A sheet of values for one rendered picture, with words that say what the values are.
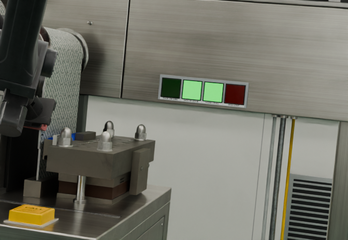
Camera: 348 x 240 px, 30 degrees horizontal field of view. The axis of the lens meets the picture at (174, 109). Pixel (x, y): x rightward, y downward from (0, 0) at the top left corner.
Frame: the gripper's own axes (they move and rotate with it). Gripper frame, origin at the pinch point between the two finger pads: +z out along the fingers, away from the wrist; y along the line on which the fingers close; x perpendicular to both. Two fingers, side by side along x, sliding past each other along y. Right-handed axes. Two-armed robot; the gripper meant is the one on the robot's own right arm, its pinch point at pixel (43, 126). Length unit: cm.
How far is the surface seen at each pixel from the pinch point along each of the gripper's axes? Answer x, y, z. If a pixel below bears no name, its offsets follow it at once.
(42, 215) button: -26.8, 13.4, -16.6
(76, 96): 16.3, 0.3, 13.5
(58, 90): 11.3, 0.3, 1.7
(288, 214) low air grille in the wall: 78, 55, 259
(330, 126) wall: 128, 75, 231
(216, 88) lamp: 26.4, 36.8, 19.5
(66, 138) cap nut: -3.5, 7.7, -2.4
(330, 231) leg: 2, 72, 54
